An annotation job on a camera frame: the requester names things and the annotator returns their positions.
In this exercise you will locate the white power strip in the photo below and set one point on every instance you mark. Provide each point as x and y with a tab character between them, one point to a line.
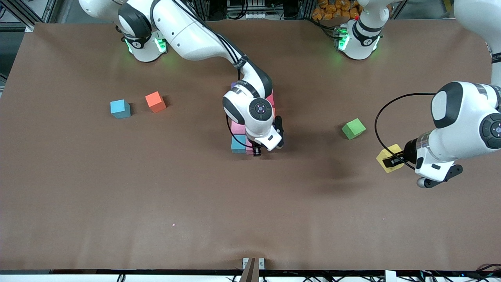
246	15

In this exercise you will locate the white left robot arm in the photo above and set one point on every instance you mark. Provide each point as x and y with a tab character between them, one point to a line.
469	113

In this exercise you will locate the cyan foam cube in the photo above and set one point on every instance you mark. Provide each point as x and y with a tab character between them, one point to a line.
238	144
119	107

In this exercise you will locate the brown table cover sheet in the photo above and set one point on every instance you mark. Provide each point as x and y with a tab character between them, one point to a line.
250	203

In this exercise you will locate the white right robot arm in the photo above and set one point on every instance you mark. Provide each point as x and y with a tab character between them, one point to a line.
188	35

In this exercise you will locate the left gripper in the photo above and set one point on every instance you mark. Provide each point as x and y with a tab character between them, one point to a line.
409	151

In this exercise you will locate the metal clamp bracket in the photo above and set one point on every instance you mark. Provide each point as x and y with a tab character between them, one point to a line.
250	270

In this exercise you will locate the green foam cube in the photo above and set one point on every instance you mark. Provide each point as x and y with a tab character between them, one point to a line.
353	127

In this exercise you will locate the pink foam cube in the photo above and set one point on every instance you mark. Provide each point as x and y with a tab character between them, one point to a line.
249	150
236	127

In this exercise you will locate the red foam cube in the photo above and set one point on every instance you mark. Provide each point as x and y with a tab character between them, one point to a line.
271	101

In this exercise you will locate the aluminium frame profile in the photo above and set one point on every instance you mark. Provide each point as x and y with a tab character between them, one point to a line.
29	27

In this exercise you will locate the bag of orange items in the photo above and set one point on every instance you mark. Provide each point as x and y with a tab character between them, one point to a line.
332	9

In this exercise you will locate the yellow foam cube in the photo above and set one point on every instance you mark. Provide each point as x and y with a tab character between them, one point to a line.
387	167

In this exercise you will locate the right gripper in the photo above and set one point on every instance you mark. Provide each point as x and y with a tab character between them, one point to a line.
256	150

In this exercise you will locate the orange foam cube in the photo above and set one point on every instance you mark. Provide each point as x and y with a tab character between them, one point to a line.
155	101

